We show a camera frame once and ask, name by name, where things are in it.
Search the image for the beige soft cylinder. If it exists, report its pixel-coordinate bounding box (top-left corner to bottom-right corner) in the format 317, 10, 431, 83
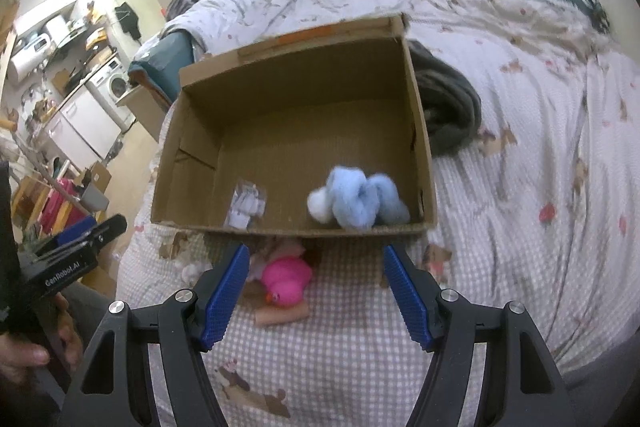
255, 304, 307, 326

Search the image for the dark grey blanket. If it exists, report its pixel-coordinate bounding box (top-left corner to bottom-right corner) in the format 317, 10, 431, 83
407, 39, 482, 158

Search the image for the grey patterned pillow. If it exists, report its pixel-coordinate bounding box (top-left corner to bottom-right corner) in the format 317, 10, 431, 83
165, 0, 209, 24

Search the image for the white microwave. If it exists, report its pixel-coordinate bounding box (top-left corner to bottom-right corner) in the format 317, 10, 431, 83
45, 16, 69, 42

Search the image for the teal bed sheet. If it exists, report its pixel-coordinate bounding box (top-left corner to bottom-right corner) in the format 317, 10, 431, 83
128, 29, 197, 104

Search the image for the printed checkered quilt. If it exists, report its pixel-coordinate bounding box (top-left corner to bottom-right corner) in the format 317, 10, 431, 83
115, 0, 640, 427

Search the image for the black and white checkered cloth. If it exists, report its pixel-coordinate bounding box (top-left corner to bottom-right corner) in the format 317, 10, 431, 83
575, 0, 612, 34

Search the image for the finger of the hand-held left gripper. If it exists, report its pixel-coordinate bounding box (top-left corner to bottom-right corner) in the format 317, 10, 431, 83
32, 214, 129, 261
41, 216, 97, 254

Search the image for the small brown cardboard box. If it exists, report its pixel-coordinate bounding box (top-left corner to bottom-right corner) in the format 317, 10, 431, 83
75, 162, 114, 212

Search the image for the white washing machine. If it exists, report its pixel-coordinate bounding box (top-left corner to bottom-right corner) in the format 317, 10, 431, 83
85, 57, 137, 128

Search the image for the blue fluffy sock bundle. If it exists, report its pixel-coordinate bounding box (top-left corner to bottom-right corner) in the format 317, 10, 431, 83
306, 166, 412, 230

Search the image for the white cabinet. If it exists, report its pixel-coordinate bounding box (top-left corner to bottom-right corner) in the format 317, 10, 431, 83
37, 87, 124, 160

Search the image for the black hanging garment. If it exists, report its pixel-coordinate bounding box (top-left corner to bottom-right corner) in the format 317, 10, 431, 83
115, 3, 144, 40

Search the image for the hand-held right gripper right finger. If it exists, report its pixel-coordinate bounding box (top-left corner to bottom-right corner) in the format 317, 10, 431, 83
382, 244, 576, 427

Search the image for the white rice cooker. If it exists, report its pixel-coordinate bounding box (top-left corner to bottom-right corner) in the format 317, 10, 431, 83
7, 34, 54, 86

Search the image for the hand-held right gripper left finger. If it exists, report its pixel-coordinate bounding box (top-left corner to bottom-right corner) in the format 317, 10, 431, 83
62, 243, 251, 427

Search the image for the person's left hand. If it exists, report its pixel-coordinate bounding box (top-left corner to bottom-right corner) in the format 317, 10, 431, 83
0, 294, 84, 386

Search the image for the pink bag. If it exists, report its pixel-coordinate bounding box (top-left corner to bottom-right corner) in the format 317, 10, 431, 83
42, 179, 82, 234

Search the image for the pink rubber duck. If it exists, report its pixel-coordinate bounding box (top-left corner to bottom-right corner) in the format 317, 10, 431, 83
261, 255, 315, 308

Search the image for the wooden bedside table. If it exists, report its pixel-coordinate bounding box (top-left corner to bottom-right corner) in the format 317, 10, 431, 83
117, 84, 172, 140

